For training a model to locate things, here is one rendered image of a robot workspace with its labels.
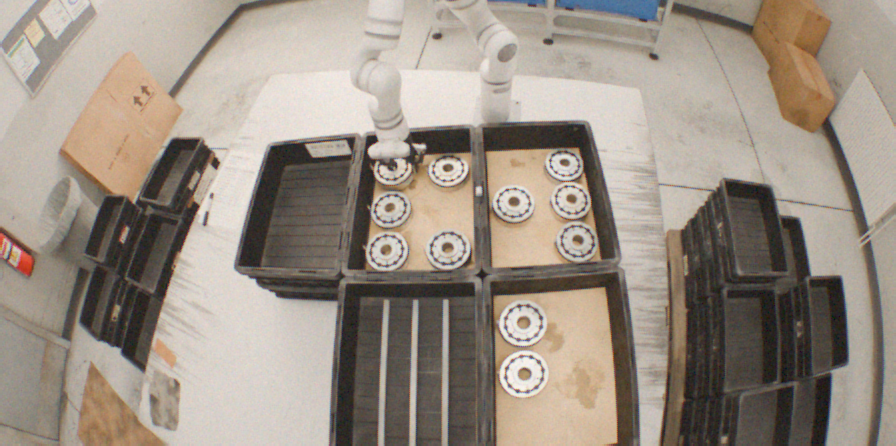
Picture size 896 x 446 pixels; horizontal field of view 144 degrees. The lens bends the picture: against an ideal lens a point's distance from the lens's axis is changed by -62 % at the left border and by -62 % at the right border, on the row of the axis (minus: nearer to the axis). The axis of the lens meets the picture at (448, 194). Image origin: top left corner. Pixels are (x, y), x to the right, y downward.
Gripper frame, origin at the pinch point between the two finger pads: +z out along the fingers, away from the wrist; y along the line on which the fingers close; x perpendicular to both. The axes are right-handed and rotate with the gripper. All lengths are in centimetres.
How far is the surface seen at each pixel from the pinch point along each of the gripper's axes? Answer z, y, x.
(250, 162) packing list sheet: 17, 66, -19
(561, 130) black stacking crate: -3.0, -40.9, -8.2
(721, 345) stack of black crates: 44, -105, 48
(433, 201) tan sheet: 4.4, -7.1, 7.5
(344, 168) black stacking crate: 4.4, 19.2, -4.3
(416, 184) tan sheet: 4.3, -2.4, 2.2
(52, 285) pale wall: 54, 300, 45
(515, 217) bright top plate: 1.6, -27.2, 14.3
